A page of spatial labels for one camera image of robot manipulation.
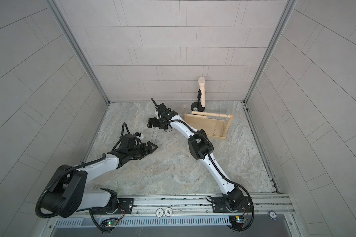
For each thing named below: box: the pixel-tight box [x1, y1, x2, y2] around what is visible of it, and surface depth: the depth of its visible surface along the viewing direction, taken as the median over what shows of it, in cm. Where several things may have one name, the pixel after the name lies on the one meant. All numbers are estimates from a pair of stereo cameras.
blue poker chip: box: [267, 209, 278, 221], surface depth 70 cm
